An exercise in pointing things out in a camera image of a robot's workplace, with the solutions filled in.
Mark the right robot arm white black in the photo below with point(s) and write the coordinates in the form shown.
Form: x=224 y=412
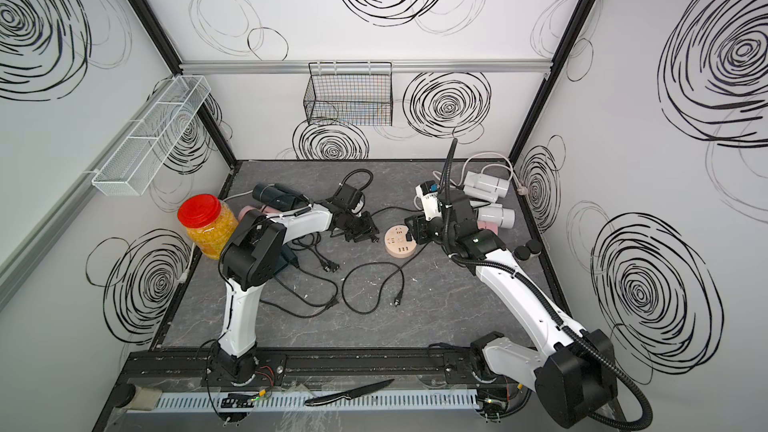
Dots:
x=571 y=370

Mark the black wire basket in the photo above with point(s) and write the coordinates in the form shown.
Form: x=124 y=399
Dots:
x=358 y=93

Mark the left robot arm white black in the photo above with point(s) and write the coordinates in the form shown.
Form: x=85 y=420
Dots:
x=250 y=259

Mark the black kitchen knife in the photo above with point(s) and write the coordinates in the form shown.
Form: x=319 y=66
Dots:
x=348 y=395

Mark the white wire shelf basket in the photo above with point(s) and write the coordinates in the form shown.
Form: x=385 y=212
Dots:
x=169 y=134

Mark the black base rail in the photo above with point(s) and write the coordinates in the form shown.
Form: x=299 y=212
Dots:
x=266 y=367

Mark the dark green hair dryer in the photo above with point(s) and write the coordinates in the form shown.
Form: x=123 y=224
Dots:
x=279 y=197

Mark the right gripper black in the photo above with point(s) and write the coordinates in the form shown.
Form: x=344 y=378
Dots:
x=419 y=229

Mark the white hair dryer middle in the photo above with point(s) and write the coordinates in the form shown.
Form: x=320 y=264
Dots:
x=497 y=215

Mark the spice bottle black cap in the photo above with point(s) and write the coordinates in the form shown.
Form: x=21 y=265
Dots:
x=522 y=253

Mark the jar with red lid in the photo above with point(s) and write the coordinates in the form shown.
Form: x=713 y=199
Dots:
x=209 y=223

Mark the round beige power strip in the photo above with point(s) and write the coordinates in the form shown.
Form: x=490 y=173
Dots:
x=399 y=242

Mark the white hair dryer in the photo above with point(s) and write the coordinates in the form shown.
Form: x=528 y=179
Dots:
x=497 y=215
x=485 y=187

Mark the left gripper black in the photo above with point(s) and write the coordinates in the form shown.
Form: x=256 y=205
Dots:
x=368 y=231

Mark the white hair dryer back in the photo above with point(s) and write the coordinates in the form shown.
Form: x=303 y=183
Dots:
x=485 y=187

